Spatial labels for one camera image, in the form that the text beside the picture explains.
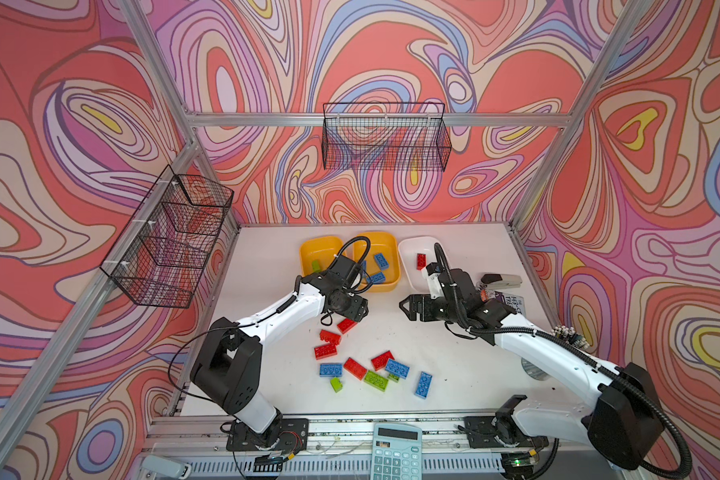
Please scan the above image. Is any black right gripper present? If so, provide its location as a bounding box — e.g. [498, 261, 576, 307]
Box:
[399, 293, 464, 324]

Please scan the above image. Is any red lego brick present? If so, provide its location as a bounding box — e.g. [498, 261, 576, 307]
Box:
[343, 358, 368, 381]
[337, 319, 358, 335]
[313, 343, 337, 360]
[371, 350, 394, 371]
[319, 329, 342, 346]
[416, 253, 427, 270]

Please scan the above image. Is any blue lego brick studs up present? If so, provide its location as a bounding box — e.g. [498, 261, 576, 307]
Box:
[374, 253, 389, 271]

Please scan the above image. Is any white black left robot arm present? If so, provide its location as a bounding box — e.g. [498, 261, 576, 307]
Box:
[190, 255, 369, 436]

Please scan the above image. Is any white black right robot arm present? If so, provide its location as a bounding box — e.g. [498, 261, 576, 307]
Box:
[399, 266, 693, 479]

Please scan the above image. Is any black and beige stapler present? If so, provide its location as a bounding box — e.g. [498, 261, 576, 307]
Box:
[479, 273, 522, 291]

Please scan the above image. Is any yellow left plastic container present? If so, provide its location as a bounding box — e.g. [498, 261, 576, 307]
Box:
[299, 235, 343, 277]

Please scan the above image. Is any yellow plastic container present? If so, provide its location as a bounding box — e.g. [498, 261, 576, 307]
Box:
[299, 235, 343, 277]
[360, 231, 401, 293]

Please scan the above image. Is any white plastic container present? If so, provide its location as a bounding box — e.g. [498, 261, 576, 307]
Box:
[398, 236, 443, 294]

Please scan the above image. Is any yellow middle plastic container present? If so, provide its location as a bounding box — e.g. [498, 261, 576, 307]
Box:
[360, 231, 401, 293]

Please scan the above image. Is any blue lego on green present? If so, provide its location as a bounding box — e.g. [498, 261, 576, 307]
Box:
[385, 359, 410, 379]

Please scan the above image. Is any small green lego brick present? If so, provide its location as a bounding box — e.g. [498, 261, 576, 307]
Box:
[330, 377, 343, 393]

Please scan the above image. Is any green lego brick front centre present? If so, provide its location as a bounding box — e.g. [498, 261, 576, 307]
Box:
[363, 371, 389, 392]

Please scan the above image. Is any cup of pencils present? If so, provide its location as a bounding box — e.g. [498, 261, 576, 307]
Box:
[520, 325, 592, 382]

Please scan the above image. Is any teal calculator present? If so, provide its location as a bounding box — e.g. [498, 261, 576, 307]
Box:
[370, 423, 423, 480]

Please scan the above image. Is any black wire basket back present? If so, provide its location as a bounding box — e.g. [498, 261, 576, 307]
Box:
[321, 100, 452, 172]

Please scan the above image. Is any black wire basket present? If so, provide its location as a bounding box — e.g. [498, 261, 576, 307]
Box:
[100, 166, 234, 309]
[321, 100, 452, 172]

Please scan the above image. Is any black wire basket left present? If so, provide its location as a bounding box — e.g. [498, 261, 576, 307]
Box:
[100, 166, 234, 309]

